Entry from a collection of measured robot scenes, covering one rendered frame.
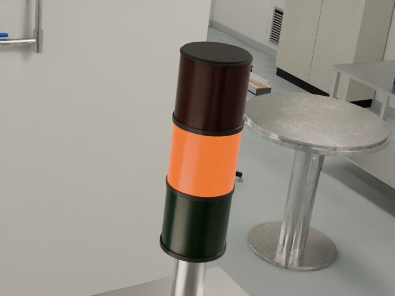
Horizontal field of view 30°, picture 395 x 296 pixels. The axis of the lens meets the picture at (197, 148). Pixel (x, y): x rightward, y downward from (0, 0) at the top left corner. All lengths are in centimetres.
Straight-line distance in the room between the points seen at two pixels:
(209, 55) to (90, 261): 191
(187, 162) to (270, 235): 453
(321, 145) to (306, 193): 60
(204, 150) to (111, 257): 191
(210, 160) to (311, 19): 750
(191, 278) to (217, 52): 17
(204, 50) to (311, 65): 750
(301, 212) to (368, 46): 316
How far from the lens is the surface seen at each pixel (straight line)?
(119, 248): 240
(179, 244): 54
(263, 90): 502
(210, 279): 71
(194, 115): 49
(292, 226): 484
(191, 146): 50
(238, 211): 533
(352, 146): 427
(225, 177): 52
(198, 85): 49
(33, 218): 221
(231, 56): 49
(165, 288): 69
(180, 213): 53
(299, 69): 816
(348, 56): 758
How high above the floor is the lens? 249
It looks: 23 degrees down
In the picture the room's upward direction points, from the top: 7 degrees clockwise
